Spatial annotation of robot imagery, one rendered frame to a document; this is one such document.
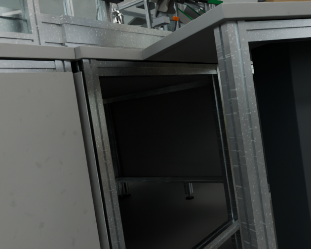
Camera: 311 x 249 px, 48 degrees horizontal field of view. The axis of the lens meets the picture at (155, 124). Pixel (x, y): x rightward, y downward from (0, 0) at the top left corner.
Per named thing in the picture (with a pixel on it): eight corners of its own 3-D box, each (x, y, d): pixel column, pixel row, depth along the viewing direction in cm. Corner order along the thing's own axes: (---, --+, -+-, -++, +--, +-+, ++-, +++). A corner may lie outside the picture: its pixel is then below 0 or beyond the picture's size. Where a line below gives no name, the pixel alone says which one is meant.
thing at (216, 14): (482, 8, 100) (481, -3, 100) (223, 18, 65) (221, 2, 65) (295, 56, 165) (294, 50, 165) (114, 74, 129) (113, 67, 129)
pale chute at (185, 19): (218, 39, 178) (222, 31, 175) (202, 38, 169) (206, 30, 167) (183, 12, 192) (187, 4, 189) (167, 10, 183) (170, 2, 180)
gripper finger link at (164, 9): (160, 19, 151) (171, 0, 149) (150, 13, 154) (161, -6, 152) (163, 21, 154) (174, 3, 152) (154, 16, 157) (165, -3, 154)
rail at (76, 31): (220, 60, 161) (216, 37, 161) (68, 53, 91) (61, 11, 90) (210, 62, 165) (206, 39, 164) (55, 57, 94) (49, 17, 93)
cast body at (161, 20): (170, 23, 158) (168, 8, 157) (164, 22, 154) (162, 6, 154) (155, 27, 163) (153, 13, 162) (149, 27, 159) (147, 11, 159)
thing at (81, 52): (277, 65, 203) (277, 60, 203) (82, 57, 83) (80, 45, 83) (106, 98, 288) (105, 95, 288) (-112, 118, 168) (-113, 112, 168)
